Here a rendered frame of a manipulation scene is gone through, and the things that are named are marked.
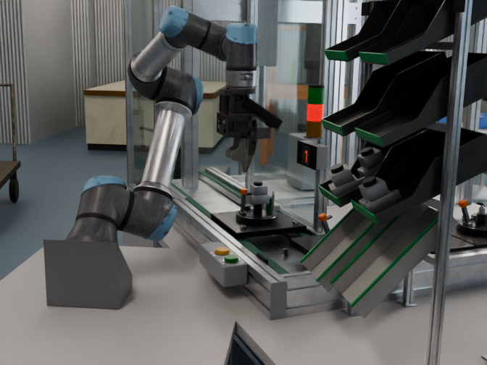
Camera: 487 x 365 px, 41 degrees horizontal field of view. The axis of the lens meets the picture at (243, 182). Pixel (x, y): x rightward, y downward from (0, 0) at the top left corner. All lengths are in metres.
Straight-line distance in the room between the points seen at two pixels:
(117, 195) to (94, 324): 0.36
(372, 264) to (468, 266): 0.52
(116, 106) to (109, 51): 2.65
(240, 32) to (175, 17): 0.17
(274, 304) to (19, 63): 8.21
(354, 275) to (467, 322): 0.39
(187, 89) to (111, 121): 6.92
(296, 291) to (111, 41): 9.89
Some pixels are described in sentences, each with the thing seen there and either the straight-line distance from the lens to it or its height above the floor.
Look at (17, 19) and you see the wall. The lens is 9.60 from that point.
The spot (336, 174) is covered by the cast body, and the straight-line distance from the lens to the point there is 1.49.
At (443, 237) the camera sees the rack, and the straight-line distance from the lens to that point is 1.38.
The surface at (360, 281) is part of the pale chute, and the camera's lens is 1.50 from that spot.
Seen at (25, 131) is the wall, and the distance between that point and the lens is 9.69.
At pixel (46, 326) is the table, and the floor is 0.86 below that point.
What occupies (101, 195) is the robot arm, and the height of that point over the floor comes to 1.13.
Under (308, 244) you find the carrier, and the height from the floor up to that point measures 0.97.
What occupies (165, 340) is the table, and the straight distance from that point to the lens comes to 1.58.
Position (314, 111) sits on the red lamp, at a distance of 1.97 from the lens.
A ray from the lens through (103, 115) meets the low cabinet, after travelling 8.93.
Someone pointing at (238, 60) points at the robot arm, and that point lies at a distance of 1.58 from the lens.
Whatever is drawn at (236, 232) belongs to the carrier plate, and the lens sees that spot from 2.00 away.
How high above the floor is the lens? 1.56
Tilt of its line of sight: 13 degrees down
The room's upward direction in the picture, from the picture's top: 1 degrees clockwise
